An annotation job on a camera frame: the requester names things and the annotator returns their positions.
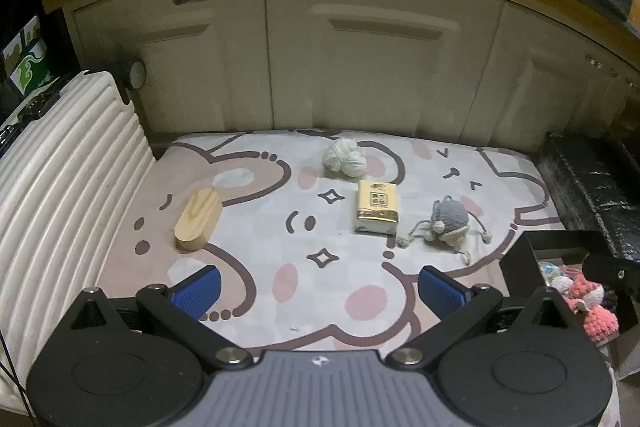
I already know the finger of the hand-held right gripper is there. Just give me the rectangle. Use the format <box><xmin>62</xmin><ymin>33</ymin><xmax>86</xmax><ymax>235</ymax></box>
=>
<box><xmin>582</xmin><ymin>251</ymin><xmax>640</xmax><ymax>334</ymax></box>

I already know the white ribbed suitcase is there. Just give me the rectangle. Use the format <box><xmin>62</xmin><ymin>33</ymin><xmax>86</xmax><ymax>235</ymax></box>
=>
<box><xmin>0</xmin><ymin>71</ymin><xmax>156</xmax><ymax>413</ymax></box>

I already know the cream cabinet with countertop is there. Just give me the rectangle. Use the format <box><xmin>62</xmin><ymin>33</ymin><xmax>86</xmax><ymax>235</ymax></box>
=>
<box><xmin>40</xmin><ymin>0</ymin><xmax>640</xmax><ymax>148</ymax></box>

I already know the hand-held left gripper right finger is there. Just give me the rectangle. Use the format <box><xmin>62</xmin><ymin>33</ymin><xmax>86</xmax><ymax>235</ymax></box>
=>
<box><xmin>385</xmin><ymin>265</ymin><xmax>576</xmax><ymax>370</ymax></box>

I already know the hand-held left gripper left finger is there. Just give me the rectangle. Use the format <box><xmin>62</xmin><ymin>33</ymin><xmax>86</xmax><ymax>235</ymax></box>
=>
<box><xmin>64</xmin><ymin>265</ymin><xmax>253</xmax><ymax>370</ymax></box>

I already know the floral satin drawstring pouch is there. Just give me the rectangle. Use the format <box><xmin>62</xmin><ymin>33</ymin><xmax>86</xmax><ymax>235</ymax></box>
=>
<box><xmin>537</xmin><ymin>259</ymin><xmax>563</xmax><ymax>290</ymax></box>

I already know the cartoon printed mat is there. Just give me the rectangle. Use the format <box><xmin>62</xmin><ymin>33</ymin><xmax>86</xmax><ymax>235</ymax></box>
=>
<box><xmin>97</xmin><ymin>127</ymin><xmax>621</xmax><ymax>427</ymax></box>

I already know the oval wooden block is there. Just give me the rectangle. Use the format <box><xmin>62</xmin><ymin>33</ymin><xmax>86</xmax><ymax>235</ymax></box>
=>
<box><xmin>174</xmin><ymin>188</ymin><xmax>223</xmax><ymax>253</ymax></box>

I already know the gold tissue pack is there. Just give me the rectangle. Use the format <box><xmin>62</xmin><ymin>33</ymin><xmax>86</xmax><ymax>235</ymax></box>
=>
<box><xmin>353</xmin><ymin>179</ymin><xmax>402</xmax><ymax>235</ymax></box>

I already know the black cardboard box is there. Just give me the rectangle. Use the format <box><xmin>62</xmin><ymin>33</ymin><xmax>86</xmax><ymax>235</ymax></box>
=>
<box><xmin>500</xmin><ymin>230</ymin><xmax>640</xmax><ymax>380</ymax></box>

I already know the white yarn ball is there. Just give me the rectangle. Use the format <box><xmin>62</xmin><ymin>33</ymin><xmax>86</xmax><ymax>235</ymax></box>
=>
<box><xmin>322</xmin><ymin>138</ymin><xmax>367</xmax><ymax>178</ymax></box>

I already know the black wrapped bench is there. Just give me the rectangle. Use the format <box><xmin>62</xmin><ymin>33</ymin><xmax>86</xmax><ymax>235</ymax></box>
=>
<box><xmin>537</xmin><ymin>132</ymin><xmax>640</xmax><ymax>263</ymax></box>

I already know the pink crochet doll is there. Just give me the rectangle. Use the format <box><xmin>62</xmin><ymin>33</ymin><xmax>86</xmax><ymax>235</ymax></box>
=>
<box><xmin>552</xmin><ymin>271</ymin><xmax>621</xmax><ymax>337</ymax></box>

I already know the grey crochet mouse doll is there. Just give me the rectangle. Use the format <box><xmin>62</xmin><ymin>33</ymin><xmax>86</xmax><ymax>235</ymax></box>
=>
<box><xmin>397</xmin><ymin>194</ymin><xmax>493</xmax><ymax>265</ymax></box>

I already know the green white box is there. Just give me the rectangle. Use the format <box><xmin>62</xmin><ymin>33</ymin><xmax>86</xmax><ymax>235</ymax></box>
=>
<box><xmin>2</xmin><ymin>14</ymin><xmax>56</xmax><ymax>95</ymax></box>

